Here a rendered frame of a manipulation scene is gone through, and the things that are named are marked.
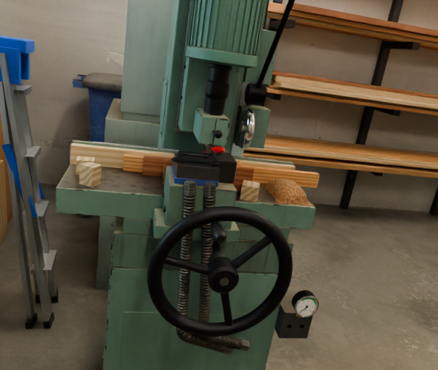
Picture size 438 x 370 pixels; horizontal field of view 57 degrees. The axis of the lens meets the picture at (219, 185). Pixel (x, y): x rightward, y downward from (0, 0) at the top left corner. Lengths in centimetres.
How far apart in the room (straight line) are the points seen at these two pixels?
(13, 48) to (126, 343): 105
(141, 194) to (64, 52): 248
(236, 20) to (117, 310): 73
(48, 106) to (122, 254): 250
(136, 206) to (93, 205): 9
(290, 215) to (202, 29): 48
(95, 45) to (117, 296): 248
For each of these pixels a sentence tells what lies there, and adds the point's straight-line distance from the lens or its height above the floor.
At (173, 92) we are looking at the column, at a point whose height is 109.
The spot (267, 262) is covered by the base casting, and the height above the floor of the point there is 74.
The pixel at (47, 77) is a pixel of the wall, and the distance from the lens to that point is 335.
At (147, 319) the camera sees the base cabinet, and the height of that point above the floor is 57.
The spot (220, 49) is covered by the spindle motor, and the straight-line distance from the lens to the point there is 95.
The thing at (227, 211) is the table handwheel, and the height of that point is 95.
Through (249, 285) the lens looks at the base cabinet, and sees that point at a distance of 106.
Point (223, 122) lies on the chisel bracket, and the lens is 100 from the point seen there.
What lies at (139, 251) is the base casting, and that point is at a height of 76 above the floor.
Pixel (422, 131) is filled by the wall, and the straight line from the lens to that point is 421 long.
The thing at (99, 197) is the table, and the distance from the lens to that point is 92.
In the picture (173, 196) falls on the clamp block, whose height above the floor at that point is 94.
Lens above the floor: 122
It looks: 18 degrees down
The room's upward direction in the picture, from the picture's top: 9 degrees clockwise
